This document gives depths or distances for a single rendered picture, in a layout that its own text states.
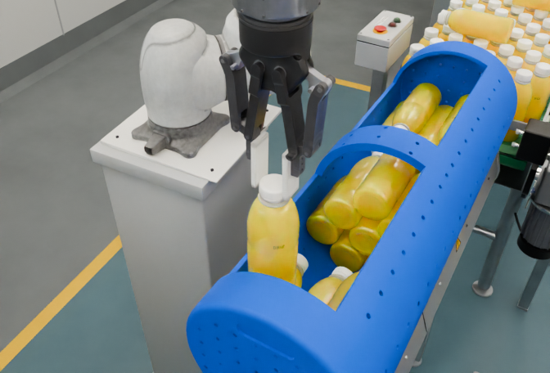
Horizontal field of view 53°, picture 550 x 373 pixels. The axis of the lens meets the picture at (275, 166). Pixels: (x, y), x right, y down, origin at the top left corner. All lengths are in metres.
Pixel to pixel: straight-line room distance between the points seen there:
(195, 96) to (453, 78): 0.61
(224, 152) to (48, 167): 1.89
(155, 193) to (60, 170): 1.73
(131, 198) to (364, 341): 0.85
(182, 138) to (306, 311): 0.71
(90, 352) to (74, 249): 0.55
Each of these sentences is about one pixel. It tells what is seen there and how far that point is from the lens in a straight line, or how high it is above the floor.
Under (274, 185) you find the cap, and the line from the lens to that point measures 0.69.
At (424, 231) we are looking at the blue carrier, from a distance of 0.88.
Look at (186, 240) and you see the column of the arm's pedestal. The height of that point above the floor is 0.79.
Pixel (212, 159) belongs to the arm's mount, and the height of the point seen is 1.01.
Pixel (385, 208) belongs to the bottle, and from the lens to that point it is 0.95.
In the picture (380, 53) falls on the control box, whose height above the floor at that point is 1.06.
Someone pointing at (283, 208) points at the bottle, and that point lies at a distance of 0.70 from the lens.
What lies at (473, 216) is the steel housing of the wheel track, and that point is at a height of 0.87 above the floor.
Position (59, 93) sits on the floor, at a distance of 3.72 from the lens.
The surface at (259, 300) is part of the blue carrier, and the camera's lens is 0.71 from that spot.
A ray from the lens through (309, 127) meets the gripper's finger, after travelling 0.60.
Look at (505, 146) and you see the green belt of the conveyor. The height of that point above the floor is 0.90.
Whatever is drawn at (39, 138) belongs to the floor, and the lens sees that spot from 3.34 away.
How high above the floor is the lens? 1.79
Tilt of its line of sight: 39 degrees down
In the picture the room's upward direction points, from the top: straight up
